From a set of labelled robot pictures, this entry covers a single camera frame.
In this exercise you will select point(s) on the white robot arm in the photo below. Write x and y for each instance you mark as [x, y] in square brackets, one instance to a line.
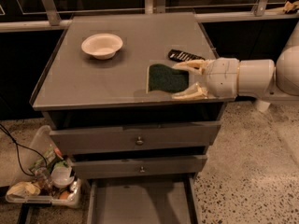
[248, 82]

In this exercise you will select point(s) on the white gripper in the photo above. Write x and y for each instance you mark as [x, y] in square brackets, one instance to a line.
[221, 76]

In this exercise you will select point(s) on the grey middle drawer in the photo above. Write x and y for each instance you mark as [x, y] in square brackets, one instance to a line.
[139, 167]

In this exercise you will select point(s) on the white paper bowl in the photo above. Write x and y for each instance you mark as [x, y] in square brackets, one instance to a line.
[102, 46]

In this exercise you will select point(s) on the banana peel in bin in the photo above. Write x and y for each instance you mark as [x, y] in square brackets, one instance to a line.
[23, 189]

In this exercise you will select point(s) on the grey bottom drawer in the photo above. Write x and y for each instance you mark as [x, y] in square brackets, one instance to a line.
[157, 199]

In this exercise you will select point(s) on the white cup in bin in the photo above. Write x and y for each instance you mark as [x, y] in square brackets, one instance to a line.
[61, 177]

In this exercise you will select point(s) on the yellow item on railing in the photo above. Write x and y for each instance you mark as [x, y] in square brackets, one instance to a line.
[290, 8]

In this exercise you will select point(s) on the grey metal railing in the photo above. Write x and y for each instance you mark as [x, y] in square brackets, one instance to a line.
[34, 15]

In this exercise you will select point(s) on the clear plastic bin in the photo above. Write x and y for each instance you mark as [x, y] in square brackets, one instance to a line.
[37, 163]

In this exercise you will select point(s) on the grey drawer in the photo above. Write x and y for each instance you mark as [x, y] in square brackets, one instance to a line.
[157, 199]
[139, 167]
[134, 138]

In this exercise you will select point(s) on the grey top drawer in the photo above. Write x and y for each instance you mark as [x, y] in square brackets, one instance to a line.
[134, 138]

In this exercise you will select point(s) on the green yellow sponge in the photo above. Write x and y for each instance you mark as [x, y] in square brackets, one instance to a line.
[161, 77]

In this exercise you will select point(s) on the grey drawer cabinet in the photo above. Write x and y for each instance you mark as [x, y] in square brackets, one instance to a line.
[78, 91]

